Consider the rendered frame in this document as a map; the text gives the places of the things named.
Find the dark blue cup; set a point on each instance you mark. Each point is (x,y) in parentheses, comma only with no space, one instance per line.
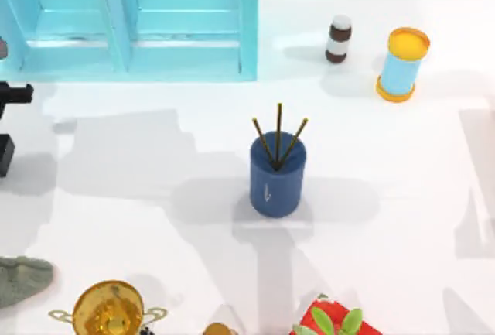
(276,195)

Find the light blue can, yellow ends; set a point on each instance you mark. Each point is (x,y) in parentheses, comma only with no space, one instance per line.
(400,70)

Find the round golden brown object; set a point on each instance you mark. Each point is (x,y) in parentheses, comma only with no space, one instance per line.
(217,330)

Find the gold trophy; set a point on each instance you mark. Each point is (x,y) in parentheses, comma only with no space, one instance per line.
(106,312)

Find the red pot with green plant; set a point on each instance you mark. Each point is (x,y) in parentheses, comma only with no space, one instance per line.
(328,317)

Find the light blue rack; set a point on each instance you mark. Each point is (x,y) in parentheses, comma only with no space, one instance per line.
(185,60)

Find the thin brown stick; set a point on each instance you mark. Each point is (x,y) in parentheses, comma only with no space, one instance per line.
(278,134)
(262,137)
(294,141)

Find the brown bottle with white cap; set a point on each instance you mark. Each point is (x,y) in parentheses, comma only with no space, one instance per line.
(339,35)

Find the dark grey block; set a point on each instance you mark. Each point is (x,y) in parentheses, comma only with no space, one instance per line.
(2,48)

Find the grey-green rock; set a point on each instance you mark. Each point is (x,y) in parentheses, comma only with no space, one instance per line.
(21,279)

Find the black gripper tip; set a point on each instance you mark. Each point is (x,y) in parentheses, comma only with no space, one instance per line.
(15,93)

